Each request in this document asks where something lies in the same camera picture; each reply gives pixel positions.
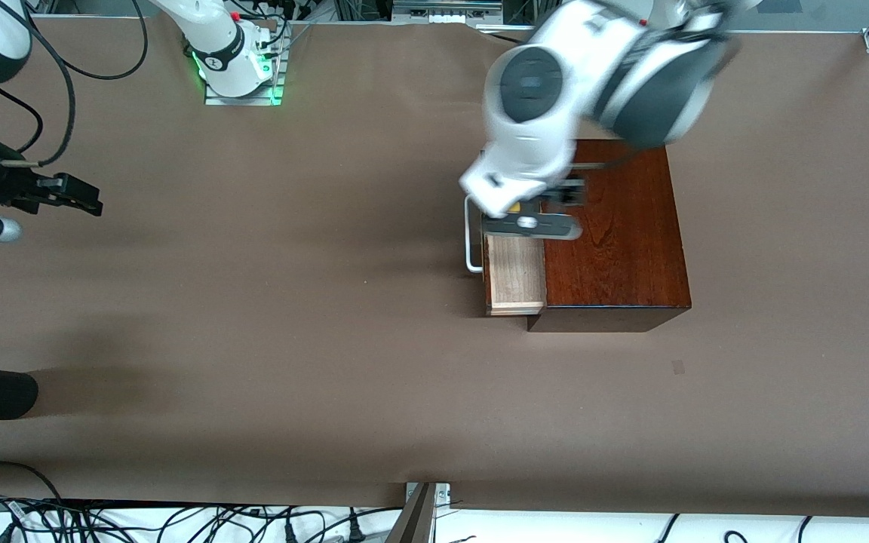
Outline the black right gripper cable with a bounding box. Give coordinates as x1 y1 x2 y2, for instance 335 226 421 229
0 15 77 167

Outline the wooden drawer with white handle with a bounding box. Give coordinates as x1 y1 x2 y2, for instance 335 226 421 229
465 192 548 317

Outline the dark brown wooden cabinet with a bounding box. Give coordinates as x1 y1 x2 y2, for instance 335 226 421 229
525 139 692 333

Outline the black looping arm cable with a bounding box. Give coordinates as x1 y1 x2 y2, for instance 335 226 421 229
27 0 149 81

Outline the brown paper table cover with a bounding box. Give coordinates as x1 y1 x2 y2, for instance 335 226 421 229
0 15 869 521

